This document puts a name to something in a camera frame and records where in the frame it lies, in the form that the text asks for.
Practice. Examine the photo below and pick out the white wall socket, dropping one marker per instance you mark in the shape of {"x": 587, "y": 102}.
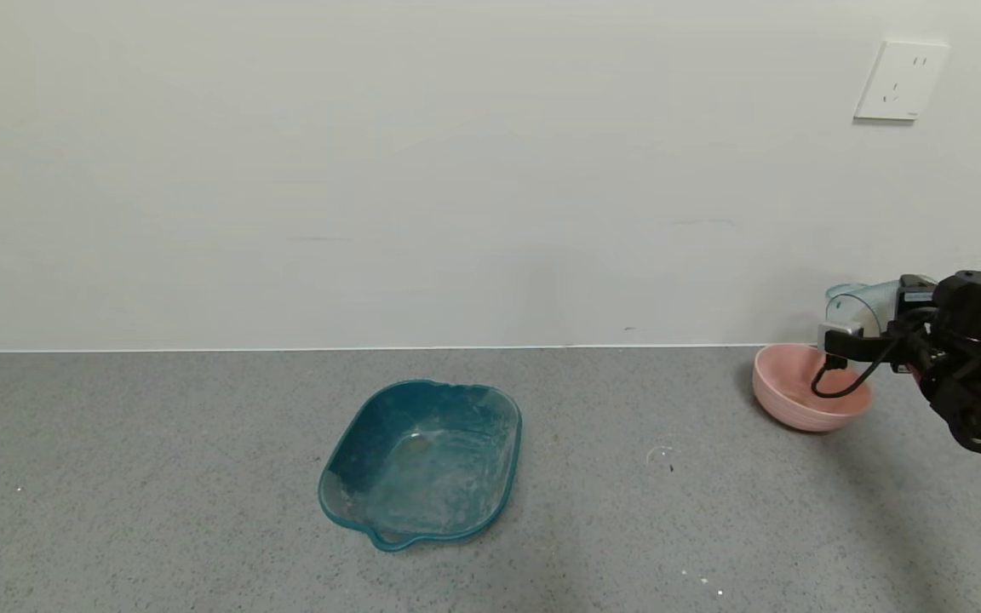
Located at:
{"x": 899, "y": 81}

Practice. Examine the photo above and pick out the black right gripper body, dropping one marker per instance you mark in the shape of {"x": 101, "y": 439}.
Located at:
{"x": 914, "y": 297}

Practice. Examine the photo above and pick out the clear ribbed plastic cup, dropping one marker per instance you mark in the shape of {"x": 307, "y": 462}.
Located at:
{"x": 869, "y": 305}

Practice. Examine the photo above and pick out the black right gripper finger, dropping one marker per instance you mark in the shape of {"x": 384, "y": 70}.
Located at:
{"x": 916, "y": 294}

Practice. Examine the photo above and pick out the pink ribbed bowl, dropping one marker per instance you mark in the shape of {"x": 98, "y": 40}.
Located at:
{"x": 784, "y": 387}

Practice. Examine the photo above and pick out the teal plastic tray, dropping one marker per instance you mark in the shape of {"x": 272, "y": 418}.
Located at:
{"x": 431, "y": 477}

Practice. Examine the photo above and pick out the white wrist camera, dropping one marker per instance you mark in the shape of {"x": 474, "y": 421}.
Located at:
{"x": 840, "y": 334}

